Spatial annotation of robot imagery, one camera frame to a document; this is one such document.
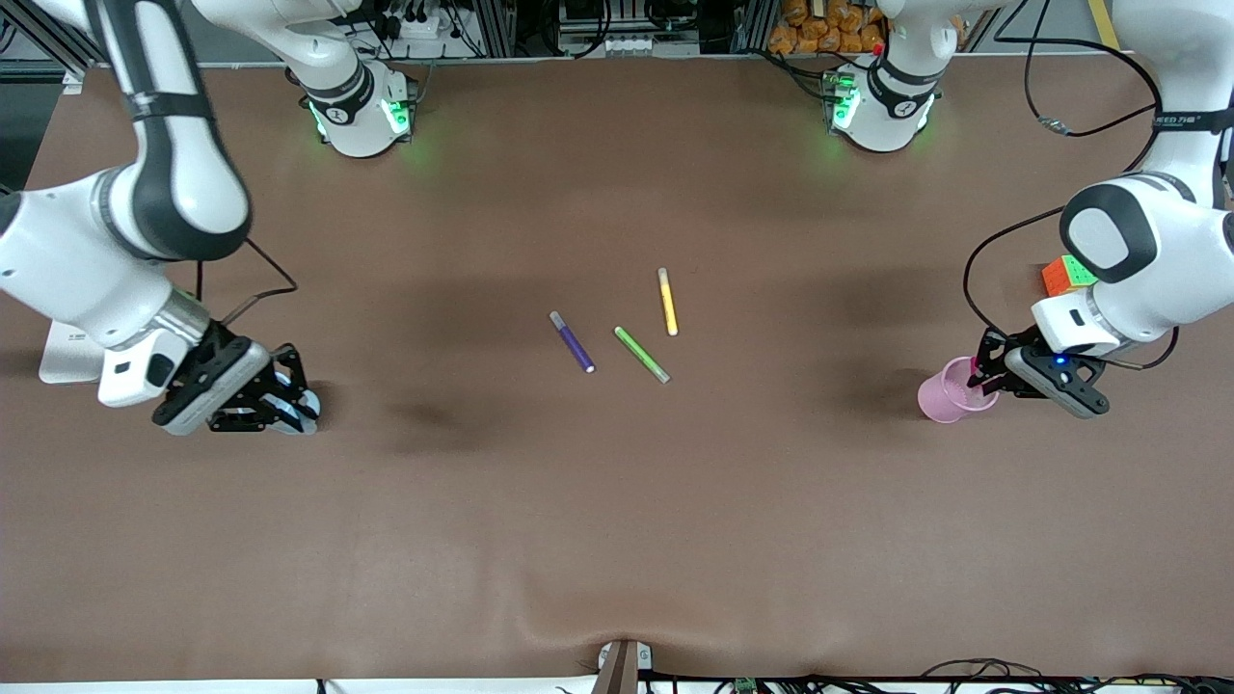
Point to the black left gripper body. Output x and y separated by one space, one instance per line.
1012 341

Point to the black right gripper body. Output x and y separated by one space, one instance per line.
260 389

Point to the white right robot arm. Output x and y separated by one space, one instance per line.
87 260

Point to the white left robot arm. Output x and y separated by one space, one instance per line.
1157 260

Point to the blue mesh cup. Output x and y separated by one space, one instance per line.
312 410

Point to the pink mesh cup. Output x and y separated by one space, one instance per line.
937 400

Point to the colourful puzzle cube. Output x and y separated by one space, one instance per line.
1059 278

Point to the white flat device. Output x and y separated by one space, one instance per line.
63 361

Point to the purple marker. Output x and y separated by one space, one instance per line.
573 343

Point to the yellow marker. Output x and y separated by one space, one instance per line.
667 302

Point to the green marker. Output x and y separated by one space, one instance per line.
641 354

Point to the white power strip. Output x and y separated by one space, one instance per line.
434 43

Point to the orange snack packets pile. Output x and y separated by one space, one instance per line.
810 34

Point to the white terminal block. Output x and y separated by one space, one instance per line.
631 44

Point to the aluminium frame profile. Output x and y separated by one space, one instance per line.
72 82

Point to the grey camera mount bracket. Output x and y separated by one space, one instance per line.
622 670

